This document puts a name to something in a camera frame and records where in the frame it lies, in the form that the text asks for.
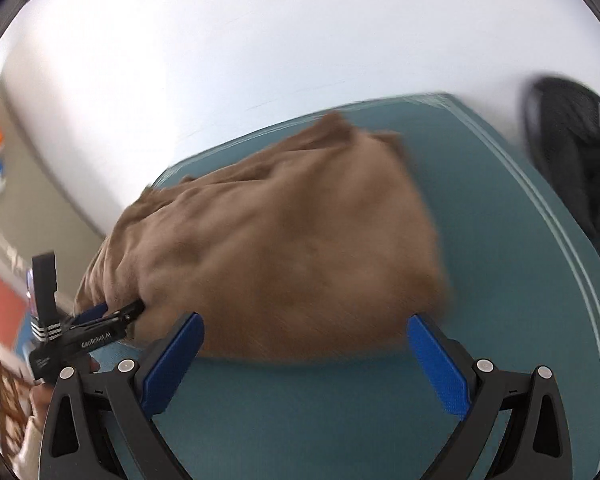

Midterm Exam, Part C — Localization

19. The teal table mat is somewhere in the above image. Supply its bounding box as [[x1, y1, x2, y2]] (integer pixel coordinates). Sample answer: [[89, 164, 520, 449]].
[[87, 91, 600, 480]]

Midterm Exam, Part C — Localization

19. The brown patterned board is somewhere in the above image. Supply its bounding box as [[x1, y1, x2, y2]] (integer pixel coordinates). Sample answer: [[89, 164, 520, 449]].
[[0, 354, 37, 457]]

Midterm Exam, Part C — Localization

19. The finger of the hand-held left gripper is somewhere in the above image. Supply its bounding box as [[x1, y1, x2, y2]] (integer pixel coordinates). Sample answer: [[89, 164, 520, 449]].
[[70, 303, 112, 328], [100, 299, 147, 333]]

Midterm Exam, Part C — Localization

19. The brown fleece sweater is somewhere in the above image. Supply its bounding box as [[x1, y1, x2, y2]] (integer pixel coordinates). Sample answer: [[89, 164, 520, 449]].
[[72, 111, 452, 362]]

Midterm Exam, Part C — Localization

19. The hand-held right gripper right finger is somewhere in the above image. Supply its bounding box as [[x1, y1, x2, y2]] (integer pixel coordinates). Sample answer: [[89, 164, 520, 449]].
[[407, 311, 573, 480]]

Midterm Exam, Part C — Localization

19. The person's left hand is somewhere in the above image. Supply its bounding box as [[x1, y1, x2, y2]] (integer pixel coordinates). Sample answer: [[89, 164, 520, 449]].
[[30, 354, 102, 426]]

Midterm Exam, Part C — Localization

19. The red floor mat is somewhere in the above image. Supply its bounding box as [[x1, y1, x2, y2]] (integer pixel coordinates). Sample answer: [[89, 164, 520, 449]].
[[0, 269, 29, 350]]

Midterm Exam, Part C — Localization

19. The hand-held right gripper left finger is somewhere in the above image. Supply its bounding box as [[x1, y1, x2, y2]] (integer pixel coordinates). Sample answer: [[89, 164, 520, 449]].
[[39, 311, 204, 480]]

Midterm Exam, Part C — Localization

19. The person's left forearm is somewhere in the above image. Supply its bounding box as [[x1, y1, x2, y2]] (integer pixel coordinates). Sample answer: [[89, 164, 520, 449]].
[[11, 417, 47, 480]]

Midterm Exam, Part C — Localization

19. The black mesh chair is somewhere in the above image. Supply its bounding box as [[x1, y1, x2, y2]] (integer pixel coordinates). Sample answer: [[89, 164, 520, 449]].
[[522, 75, 600, 243]]

